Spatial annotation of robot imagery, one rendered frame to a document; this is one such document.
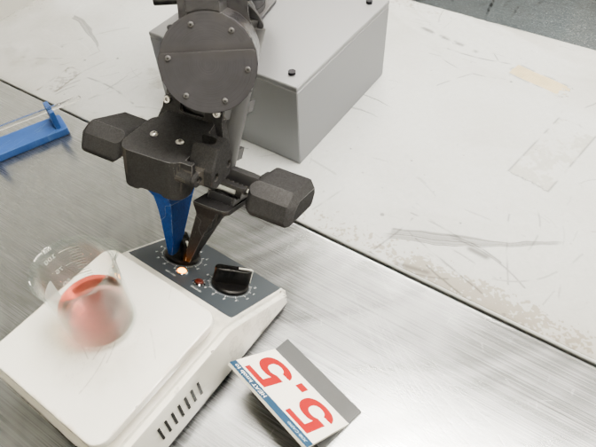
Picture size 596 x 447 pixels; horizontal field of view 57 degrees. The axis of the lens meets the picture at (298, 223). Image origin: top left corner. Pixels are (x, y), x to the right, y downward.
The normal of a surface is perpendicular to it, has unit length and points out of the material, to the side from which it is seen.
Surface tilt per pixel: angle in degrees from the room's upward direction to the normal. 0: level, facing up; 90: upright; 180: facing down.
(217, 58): 65
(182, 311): 0
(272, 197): 16
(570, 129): 0
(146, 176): 79
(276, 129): 90
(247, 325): 90
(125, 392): 0
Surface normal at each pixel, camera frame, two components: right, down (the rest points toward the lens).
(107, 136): -0.04, -0.40
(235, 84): 0.04, 0.42
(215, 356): 0.82, 0.42
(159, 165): -0.36, 0.59
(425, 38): -0.04, -0.65
